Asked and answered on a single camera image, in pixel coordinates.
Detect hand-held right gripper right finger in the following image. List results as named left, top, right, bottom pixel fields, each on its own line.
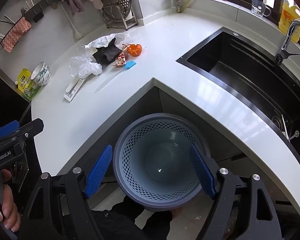
left=189, top=144, right=283, bottom=240

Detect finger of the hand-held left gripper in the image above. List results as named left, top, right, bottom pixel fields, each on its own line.
left=0, top=118, right=44, bottom=153
left=0, top=120, right=20, bottom=141

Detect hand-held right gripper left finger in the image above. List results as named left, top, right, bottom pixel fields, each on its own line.
left=17, top=144, right=113, bottom=240

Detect grey perforated plastic basket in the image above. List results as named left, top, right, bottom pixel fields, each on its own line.
left=112, top=113, right=217, bottom=212

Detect white blister package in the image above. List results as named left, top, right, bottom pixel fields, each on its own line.
left=64, top=76, right=85, bottom=102

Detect clear plastic bag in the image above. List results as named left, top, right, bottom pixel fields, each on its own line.
left=69, top=56, right=103, bottom=78

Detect translucent white plastic strip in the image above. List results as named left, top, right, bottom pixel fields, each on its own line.
left=94, top=67, right=127, bottom=93

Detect orange peel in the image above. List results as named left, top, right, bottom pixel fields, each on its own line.
left=127, top=44, right=143, bottom=57

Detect person's left hand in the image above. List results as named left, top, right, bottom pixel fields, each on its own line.
left=0, top=169, right=22, bottom=233

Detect black appliance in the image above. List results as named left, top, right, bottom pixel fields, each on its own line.
left=0, top=76, right=33, bottom=135

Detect yellow green pouch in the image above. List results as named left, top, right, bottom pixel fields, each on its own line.
left=16, top=68, right=40, bottom=102

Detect patterned white bowl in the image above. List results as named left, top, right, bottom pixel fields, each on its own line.
left=36, top=66, right=51, bottom=87
left=31, top=62, right=47, bottom=82

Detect person's black clothing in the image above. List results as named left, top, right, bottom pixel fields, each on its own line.
left=90, top=197, right=173, bottom=240

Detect metal sink drain strainer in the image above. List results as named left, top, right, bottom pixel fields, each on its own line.
left=271, top=115, right=284, bottom=128

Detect pink zigzag cloth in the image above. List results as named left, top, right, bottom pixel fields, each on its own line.
left=1, top=17, right=32, bottom=53

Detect dark grey cloth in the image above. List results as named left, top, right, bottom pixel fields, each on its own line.
left=92, top=37, right=122, bottom=67

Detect black chopsticks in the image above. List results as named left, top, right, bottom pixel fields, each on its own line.
left=0, top=14, right=15, bottom=25

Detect white crumpled plastic bag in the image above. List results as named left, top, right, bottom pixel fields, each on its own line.
left=84, top=32, right=129, bottom=49

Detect black kitchen sink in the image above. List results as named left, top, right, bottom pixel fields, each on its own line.
left=176, top=27, right=300, bottom=178

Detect mauve hanging cloth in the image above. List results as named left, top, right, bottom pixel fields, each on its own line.
left=62, top=0, right=85, bottom=15

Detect metal dish rack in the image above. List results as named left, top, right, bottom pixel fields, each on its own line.
left=101, top=5, right=138, bottom=32

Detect chrome faucet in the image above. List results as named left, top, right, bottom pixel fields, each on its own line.
left=274, top=19, right=300, bottom=65

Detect clear glass mug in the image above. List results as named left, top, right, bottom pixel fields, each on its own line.
left=251, top=0, right=272, bottom=17

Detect yellow oil bottle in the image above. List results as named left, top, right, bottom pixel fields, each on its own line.
left=278, top=0, right=300, bottom=43

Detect white long-handled brush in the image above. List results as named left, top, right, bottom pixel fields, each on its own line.
left=59, top=4, right=82, bottom=40

